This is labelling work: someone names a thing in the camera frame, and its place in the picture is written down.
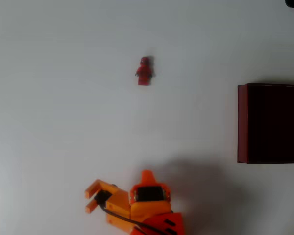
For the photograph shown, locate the red toy minifigure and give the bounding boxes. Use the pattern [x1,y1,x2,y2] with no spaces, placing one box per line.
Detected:
[134,56,155,86]

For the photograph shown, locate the dark red open box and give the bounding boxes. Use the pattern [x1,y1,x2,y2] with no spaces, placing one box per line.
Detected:
[237,83,294,164]

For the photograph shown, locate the small black camera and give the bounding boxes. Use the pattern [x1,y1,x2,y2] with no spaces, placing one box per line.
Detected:
[94,190,113,206]

